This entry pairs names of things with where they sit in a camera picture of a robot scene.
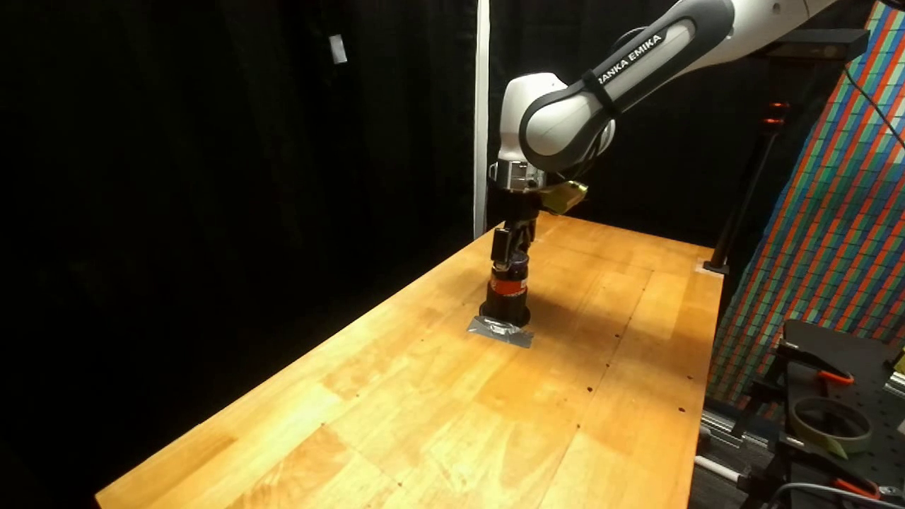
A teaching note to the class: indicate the colourful patterned panel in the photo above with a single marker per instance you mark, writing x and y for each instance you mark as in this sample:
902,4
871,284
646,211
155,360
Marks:
834,250

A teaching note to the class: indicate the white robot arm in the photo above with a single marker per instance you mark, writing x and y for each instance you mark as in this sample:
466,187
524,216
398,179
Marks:
550,127

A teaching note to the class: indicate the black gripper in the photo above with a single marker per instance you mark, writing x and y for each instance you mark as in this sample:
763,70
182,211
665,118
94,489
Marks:
517,234

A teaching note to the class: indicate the gold wrist camera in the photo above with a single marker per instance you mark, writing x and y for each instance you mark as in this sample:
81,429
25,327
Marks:
565,196

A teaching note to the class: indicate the orange handled clamp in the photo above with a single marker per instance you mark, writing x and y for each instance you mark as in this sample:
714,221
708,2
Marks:
825,368

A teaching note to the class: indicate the silver square base plate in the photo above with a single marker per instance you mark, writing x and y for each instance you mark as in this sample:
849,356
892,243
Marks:
503,333

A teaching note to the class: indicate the black tripod stand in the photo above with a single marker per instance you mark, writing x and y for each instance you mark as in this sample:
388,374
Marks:
767,131

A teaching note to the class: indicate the black perforated side table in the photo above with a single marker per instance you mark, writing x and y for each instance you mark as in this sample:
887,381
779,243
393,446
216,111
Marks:
803,477

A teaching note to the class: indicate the white vertical pole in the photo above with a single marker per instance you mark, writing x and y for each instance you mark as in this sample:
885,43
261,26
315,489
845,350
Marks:
480,114

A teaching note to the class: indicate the black red cylindrical object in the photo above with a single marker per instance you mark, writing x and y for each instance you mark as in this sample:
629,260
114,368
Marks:
509,302

